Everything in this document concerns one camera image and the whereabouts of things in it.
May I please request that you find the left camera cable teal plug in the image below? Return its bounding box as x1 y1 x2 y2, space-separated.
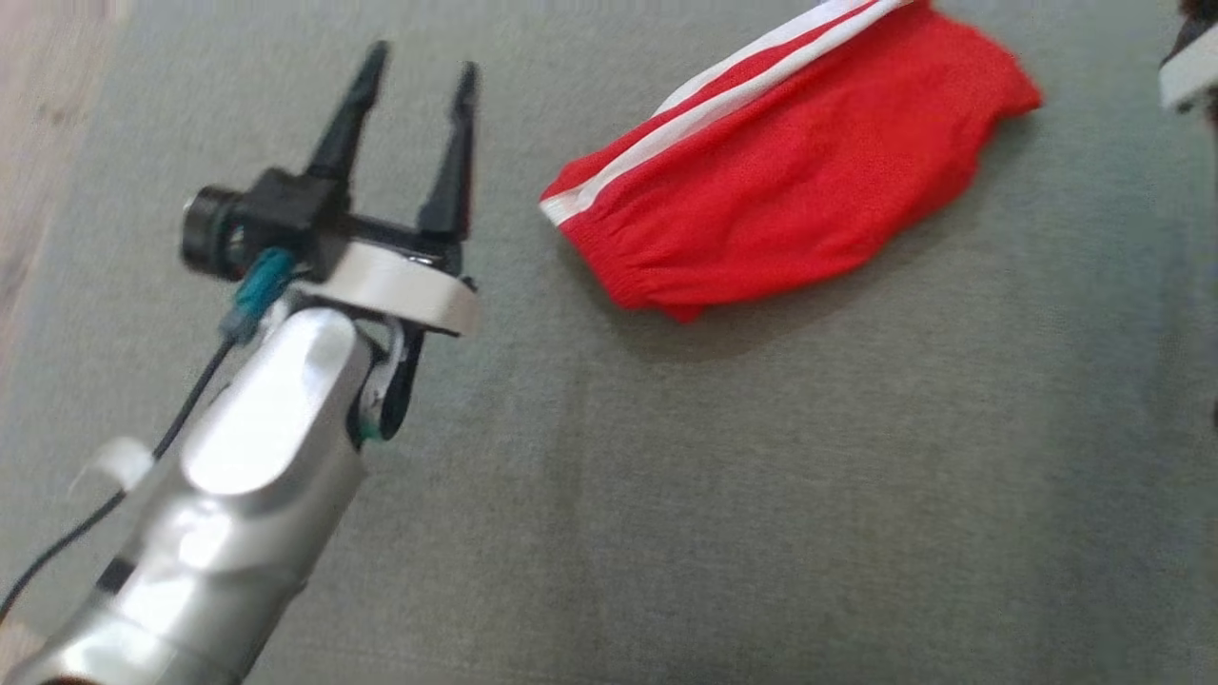
0 245 298 621

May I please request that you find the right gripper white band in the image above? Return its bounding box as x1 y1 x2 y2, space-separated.
1159 21 1218 115

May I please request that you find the grey fabric sofa ottoman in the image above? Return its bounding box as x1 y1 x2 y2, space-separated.
0 0 1218 685

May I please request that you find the red basketball shorts white stripe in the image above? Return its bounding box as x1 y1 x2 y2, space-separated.
539 0 1046 323

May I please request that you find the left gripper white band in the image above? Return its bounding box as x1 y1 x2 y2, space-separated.
293 40 481 339

